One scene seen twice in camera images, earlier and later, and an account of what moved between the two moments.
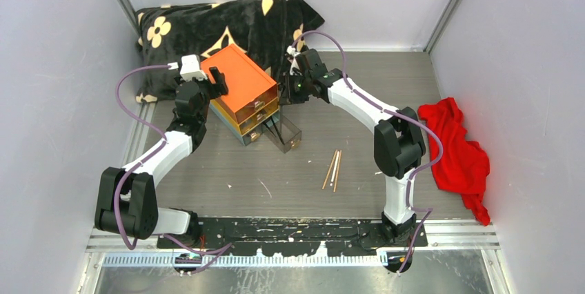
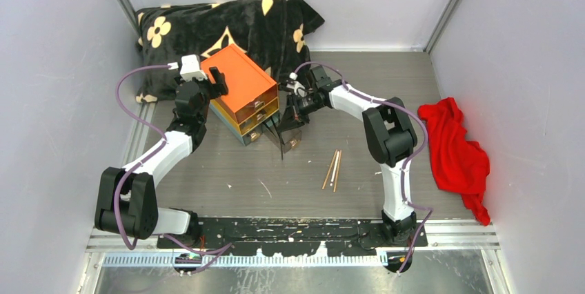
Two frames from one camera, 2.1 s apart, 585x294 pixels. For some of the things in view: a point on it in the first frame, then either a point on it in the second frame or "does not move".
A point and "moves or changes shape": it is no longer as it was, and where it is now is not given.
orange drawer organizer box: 252,99 does not move
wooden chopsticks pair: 330,170 does not move
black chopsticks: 277,130 moves or changes shape
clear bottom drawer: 283,133 does not move
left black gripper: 218,90 does not move
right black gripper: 288,97 → 293,117
